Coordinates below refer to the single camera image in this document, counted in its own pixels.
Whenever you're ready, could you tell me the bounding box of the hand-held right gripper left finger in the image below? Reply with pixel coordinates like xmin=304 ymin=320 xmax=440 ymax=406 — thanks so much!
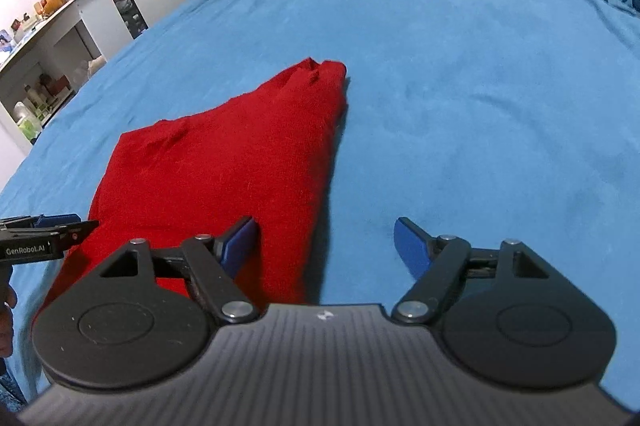
xmin=98 ymin=215 xmax=260 ymax=325

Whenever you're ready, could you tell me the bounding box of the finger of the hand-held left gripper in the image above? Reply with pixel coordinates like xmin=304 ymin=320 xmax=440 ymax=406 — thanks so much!
xmin=50 ymin=219 xmax=100 ymax=247
xmin=0 ymin=214 xmax=81 ymax=231

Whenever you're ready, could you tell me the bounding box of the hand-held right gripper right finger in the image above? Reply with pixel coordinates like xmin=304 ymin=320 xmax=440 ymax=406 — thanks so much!
xmin=391 ymin=216 xmax=552 ymax=325

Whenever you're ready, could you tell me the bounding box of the red knit sweater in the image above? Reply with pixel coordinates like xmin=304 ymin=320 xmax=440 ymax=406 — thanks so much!
xmin=32 ymin=58 xmax=350 ymax=323

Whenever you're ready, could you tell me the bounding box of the person's left hand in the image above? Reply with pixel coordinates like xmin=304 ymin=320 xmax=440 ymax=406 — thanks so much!
xmin=0 ymin=283 xmax=18 ymax=359

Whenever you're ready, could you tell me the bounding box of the green tissue pack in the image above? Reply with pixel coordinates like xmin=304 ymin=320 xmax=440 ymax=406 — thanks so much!
xmin=17 ymin=115 xmax=44 ymax=143

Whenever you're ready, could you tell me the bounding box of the bed with blue sheet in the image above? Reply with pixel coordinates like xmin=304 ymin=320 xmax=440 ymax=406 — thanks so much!
xmin=0 ymin=0 xmax=640 ymax=413

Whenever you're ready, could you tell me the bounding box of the white desk with shelves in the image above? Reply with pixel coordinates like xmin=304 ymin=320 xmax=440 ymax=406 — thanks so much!
xmin=0 ymin=0 xmax=137 ymax=157

